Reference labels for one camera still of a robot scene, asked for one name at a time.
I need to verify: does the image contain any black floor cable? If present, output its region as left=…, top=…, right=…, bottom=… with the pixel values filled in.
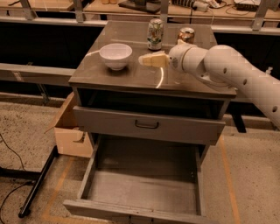
left=0, top=132, right=33, bottom=224

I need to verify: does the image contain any closed grey upper drawer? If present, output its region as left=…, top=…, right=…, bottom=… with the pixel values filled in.
left=73, top=106, right=225, bottom=144

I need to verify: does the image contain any green white 7up can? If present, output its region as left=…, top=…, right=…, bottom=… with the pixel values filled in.
left=147, top=18, right=164, bottom=51

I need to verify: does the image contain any gold crushed soda can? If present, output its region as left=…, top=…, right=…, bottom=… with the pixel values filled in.
left=178, top=27, right=195, bottom=44

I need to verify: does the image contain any white ceramic bowl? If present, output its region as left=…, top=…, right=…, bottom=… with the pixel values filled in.
left=99, top=43, right=132, bottom=71

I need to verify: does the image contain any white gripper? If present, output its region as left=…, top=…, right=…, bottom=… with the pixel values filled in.
left=138, top=39, right=197, bottom=72

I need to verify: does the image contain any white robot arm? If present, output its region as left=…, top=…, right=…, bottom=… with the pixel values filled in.
left=138, top=40, right=280, bottom=128

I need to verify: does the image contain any right clear sanitizer bottle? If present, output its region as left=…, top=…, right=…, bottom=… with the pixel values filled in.
left=265, top=66, right=273, bottom=75

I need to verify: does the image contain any grey drawer cabinet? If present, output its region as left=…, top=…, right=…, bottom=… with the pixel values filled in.
left=69, top=21, right=235, bottom=157

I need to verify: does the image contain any open grey lower drawer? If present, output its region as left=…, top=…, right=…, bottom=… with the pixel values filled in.
left=64, top=135, right=219, bottom=224

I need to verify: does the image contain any black metal stand leg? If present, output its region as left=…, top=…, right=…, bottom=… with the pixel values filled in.
left=0, top=146, right=59, bottom=219

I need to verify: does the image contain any grey metal railing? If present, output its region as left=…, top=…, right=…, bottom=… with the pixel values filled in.
left=0, top=0, right=280, bottom=86

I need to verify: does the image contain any cardboard box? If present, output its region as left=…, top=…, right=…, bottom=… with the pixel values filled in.
left=46, top=93, right=93, bottom=158

